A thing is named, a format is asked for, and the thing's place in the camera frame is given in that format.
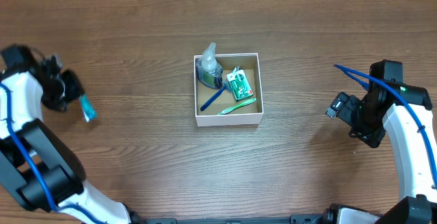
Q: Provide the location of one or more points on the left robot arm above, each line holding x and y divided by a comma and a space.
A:
37, 169

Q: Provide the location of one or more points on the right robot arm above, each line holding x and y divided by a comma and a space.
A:
403, 113

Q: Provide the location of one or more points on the blue disposable razor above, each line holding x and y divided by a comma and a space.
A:
225, 87

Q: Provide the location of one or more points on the white cardboard box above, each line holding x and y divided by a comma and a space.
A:
250, 114

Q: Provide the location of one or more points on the teal toothpaste tube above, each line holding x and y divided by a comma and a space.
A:
88, 110

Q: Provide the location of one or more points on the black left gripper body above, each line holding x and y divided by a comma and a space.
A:
55, 93

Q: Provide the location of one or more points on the green white floss pack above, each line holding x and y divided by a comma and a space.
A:
239, 84

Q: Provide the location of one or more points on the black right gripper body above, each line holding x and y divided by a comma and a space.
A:
366, 123

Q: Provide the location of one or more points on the green white toothbrush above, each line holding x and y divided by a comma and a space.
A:
239, 105

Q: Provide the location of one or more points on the clear soap pump bottle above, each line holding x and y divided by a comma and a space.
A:
209, 70

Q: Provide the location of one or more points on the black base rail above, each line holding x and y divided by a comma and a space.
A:
293, 219

